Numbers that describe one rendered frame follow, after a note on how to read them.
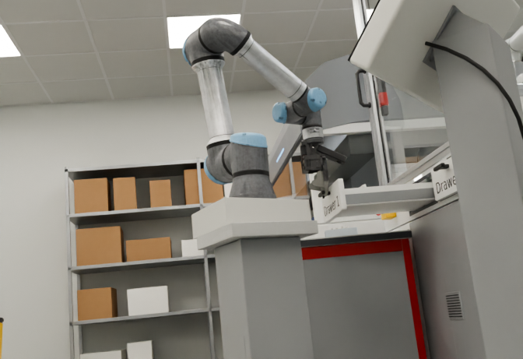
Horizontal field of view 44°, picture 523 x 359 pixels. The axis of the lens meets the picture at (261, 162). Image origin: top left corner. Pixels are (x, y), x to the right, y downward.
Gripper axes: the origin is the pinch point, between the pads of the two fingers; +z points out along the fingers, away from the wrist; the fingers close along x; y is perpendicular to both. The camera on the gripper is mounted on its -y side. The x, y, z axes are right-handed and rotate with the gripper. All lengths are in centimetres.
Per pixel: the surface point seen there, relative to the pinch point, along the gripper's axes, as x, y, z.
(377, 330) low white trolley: -11, -15, 50
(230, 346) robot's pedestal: 29, 41, 48
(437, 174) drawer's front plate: 22.0, -33.3, 0.6
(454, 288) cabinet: 17, -35, 38
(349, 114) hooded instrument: -79, -36, -54
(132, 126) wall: -416, 92, -161
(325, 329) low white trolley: -11.3, 3.8, 47.4
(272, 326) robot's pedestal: 39, 30, 44
